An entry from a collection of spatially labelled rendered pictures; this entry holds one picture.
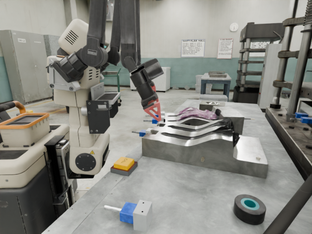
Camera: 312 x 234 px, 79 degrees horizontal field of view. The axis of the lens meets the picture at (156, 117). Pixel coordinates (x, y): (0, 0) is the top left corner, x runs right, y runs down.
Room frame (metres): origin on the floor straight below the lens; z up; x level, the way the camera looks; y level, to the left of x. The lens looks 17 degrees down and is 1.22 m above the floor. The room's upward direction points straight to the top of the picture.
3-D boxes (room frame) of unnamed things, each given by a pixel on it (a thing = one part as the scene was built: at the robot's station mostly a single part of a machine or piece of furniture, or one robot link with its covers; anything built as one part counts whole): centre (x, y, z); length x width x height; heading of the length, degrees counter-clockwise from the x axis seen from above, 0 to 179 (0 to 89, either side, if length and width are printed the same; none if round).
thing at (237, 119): (1.18, -0.26, 0.86); 0.50 x 0.26 x 0.11; 87
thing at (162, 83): (7.95, 0.23, 0.47); 1.52 x 0.77 x 0.94; 73
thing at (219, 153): (0.82, -0.22, 0.87); 0.50 x 0.26 x 0.14; 70
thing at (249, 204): (0.44, -0.26, 0.82); 0.08 x 0.08 x 0.04
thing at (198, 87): (7.33, -1.82, 0.16); 0.60 x 0.42 x 0.33; 69
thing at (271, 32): (5.20, -2.70, 1.03); 1.54 x 0.94 x 2.06; 163
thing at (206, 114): (1.18, -0.26, 0.90); 0.26 x 0.18 x 0.08; 87
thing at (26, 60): (5.75, 3.70, 0.98); 1.00 x 0.47 x 1.95; 163
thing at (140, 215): (0.42, 0.08, 0.83); 0.13 x 0.05 x 0.05; 74
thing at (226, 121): (0.83, -0.20, 0.92); 0.35 x 0.16 x 0.09; 70
